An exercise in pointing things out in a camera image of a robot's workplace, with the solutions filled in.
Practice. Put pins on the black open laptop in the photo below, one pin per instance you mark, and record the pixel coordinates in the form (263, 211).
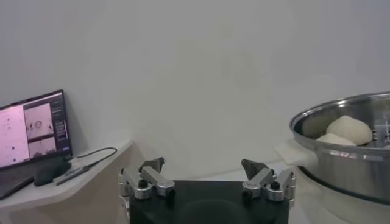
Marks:
(15, 137)

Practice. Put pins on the white side table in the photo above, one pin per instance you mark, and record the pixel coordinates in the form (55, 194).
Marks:
(67, 191)

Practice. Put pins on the grey usb hub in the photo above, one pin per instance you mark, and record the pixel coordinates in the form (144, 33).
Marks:
(71, 176)

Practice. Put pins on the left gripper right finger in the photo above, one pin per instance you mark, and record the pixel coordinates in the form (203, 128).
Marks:
(262, 181)

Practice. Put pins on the black computer mouse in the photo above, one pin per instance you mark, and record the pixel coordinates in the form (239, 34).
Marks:
(50, 173)

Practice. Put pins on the white steamed baozi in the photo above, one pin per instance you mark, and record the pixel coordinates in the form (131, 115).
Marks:
(350, 131)
(335, 140)

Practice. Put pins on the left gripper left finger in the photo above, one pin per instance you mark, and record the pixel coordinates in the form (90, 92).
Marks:
(146, 182)

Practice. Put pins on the steel steamer basket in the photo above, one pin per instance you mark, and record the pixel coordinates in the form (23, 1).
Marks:
(350, 176)

